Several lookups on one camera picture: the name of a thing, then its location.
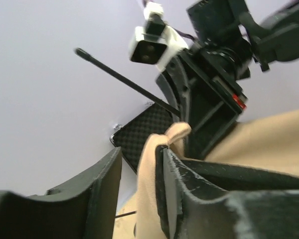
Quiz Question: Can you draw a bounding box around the black tent pole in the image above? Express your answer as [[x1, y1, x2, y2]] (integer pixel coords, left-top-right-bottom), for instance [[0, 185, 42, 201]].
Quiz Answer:
[[74, 48, 180, 117], [115, 211, 137, 219]]

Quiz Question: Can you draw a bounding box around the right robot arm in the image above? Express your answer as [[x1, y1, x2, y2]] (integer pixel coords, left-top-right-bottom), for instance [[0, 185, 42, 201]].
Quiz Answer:
[[156, 0, 299, 159]]

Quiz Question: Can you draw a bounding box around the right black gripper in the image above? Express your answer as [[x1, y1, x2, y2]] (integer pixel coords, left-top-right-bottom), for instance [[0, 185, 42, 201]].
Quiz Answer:
[[156, 48, 248, 159]]

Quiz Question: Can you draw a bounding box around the tan fabric pet tent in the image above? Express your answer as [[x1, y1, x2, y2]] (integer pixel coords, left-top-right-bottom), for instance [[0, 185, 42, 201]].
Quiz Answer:
[[113, 110, 299, 239]]

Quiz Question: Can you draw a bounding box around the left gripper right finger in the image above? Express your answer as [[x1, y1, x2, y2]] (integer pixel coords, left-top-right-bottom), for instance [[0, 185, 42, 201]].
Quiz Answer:
[[155, 146, 299, 239]]

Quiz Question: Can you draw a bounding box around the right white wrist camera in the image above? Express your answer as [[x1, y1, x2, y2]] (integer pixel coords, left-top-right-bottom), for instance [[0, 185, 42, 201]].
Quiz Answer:
[[129, 0, 188, 72]]

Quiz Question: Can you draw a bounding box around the black poker chip case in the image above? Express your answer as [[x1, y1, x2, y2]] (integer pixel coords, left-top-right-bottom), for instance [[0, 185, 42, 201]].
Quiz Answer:
[[110, 104, 173, 172]]

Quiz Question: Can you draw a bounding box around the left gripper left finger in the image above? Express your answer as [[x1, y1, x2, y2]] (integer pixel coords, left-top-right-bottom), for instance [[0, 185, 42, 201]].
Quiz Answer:
[[0, 147, 122, 239]]

